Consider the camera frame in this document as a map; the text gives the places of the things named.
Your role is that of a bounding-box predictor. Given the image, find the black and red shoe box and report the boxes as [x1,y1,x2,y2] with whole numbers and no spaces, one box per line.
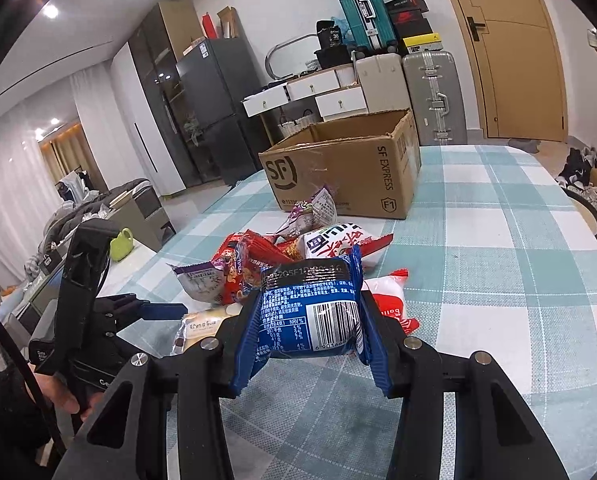
[385,0,430,16]

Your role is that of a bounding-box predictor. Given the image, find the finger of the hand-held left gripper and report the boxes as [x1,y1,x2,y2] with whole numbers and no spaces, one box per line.
[111,300,188,335]

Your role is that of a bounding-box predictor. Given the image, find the yellow and black box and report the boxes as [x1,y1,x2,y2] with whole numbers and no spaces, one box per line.
[401,32,442,54]

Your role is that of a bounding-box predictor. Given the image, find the silver suitcase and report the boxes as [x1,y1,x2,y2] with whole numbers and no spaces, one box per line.
[401,50,468,147]

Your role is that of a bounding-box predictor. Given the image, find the small green bag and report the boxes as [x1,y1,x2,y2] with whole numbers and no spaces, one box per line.
[109,228,134,263]

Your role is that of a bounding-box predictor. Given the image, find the wooden door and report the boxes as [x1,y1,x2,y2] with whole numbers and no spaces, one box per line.
[431,0,569,143]

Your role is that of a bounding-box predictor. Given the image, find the white wardrobe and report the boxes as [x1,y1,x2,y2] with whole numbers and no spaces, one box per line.
[73,42,186,197]

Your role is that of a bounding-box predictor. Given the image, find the person's left forearm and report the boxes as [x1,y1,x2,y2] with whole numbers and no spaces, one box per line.
[0,367,76,480]

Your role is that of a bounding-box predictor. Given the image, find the white oval frame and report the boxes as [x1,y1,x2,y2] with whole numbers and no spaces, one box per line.
[265,32,325,84]

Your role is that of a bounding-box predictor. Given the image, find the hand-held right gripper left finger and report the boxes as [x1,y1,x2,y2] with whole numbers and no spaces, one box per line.
[53,292,275,480]

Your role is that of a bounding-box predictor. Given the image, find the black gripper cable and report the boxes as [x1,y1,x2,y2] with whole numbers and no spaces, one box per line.
[0,291,65,461]

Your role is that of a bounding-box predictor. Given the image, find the brown cardboard box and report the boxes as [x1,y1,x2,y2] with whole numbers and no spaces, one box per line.
[258,108,422,221]

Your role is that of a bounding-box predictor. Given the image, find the pile of clothes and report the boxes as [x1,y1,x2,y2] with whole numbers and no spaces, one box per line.
[43,190,115,262]

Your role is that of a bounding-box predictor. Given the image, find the teal checked tablecloth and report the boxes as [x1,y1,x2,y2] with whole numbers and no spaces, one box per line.
[96,145,597,480]

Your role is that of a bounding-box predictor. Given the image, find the cream bread packet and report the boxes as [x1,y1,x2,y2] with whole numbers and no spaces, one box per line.
[175,307,242,359]

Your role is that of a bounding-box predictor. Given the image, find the white snack packet red characters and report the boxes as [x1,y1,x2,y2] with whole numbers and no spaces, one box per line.
[278,227,395,272]

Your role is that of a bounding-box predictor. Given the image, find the pile of shoes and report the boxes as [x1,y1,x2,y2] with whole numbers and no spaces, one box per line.
[556,147,597,267]

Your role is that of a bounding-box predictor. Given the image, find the yellow curtain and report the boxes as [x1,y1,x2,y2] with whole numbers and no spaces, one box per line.
[38,122,105,192]

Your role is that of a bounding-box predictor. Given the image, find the purple and white snack packet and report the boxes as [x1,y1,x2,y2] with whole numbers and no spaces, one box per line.
[167,260,227,304]

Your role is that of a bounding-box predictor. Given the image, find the red cartoon snack packet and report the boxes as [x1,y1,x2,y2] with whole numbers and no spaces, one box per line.
[209,233,279,307]

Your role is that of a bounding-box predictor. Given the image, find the white curtain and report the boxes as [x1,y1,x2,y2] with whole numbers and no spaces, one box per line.
[0,100,80,282]

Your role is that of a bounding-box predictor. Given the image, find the teal suitcase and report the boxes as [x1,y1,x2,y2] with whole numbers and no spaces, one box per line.
[333,0,402,54]

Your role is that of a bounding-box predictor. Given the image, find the grey sofa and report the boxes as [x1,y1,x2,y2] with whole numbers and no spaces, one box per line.
[106,178,177,254]

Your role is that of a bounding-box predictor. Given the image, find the dark grey refrigerator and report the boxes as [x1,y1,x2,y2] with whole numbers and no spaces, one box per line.
[176,37,274,189]

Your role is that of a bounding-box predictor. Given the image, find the white drawer cabinet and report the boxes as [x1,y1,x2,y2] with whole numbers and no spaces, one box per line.
[242,64,369,121]

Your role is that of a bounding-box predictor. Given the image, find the white suitcase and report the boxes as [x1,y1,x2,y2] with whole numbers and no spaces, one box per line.
[355,52,410,116]

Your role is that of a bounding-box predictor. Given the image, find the blue snack packet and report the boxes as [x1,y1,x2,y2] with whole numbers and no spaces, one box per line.
[231,245,367,399]

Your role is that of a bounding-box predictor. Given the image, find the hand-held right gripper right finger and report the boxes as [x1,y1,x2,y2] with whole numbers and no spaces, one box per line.
[361,291,573,480]

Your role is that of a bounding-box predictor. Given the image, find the woven basket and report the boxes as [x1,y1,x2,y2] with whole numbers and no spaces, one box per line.
[277,110,320,139]

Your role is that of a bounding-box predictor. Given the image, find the white and red snack packet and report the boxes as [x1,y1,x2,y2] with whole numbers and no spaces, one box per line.
[363,268,421,339]

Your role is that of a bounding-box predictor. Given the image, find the person's left hand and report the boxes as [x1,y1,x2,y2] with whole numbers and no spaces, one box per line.
[33,371,103,424]

